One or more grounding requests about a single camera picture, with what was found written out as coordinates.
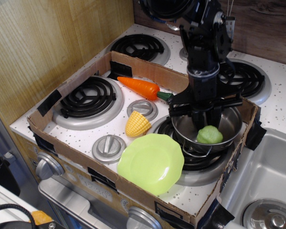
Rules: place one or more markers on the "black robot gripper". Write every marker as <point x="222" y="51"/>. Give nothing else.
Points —
<point x="205" y="97"/>

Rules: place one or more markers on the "green toy broccoli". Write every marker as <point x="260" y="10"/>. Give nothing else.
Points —
<point x="209" y="135"/>

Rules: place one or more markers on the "stainless steel pan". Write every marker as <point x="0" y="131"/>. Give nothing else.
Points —
<point x="230" y="126"/>

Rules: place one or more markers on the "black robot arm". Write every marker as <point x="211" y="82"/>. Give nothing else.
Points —
<point x="202" y="27"/>

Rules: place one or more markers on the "rear right black burner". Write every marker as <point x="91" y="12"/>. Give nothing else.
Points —
<point x="253" y="81"/>

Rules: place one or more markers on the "black burner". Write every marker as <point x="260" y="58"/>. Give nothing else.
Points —
<point x="94" y="103"/>
<point x="142" y="46"/>
<point x="198" y="169"/>
<point x="253" y="81"/>

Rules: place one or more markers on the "front right black burner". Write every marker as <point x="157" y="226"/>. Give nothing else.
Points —
<point x="198" y="169"/>

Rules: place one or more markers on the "silver knob centre stove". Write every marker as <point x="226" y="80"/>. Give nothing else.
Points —
<point x="145" y="107"/>

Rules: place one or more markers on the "silver knob stove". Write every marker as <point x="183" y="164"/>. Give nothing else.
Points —
<point x="145" y="107"/>
<point x="108" y="149"/>
<point x="183" y="54"/>

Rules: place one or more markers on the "orange toy carrot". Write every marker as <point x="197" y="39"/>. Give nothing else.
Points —
<point x="148" y="90"/>

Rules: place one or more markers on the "silver knob rear stove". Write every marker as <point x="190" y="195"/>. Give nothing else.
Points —
<point x="183" y="54"/>

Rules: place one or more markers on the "light green plastic plate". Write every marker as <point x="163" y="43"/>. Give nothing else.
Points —
<point x="153" y="162"/>

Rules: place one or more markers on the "yellow toy corn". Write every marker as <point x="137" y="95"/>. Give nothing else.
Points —
<point x="137" y="124"/>

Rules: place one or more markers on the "silver sink basin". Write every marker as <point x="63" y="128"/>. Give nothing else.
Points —
<point x="260" y="174"/>

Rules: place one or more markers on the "rear left black burner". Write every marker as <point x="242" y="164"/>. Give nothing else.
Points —
<point x="142" y="46"/>

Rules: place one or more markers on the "hanging silver spatula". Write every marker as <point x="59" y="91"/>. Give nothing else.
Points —
<point x="230" y="21"/>

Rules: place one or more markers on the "silver knob front stove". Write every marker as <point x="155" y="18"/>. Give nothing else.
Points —
<point x="108" y="149"/>

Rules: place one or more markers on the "front left black burner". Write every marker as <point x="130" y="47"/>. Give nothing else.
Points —
<point x="94" y="103"/>

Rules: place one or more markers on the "silver sink drain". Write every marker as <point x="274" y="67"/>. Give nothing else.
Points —
<point x="264" y="214"/>

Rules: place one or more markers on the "cardboard fence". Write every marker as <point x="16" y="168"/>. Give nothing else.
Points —
<point x="108" y="177"/>

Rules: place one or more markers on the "right oven front knob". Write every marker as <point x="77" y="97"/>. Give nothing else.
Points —
<point x="140" y="219"/>

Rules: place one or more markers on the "oven knob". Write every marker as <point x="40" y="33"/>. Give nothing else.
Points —
<point x="47" y="167"/>
<point x="140" y="219"/>

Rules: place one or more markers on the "left oven front knob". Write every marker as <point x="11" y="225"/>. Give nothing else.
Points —
<point x="47" y="167"/>

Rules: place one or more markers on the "orange toy bottom left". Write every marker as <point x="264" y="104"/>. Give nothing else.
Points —
<point x="41" y="217"/>

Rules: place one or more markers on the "silver oven door handle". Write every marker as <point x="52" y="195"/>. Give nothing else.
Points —
<point x="72" y="208"/>

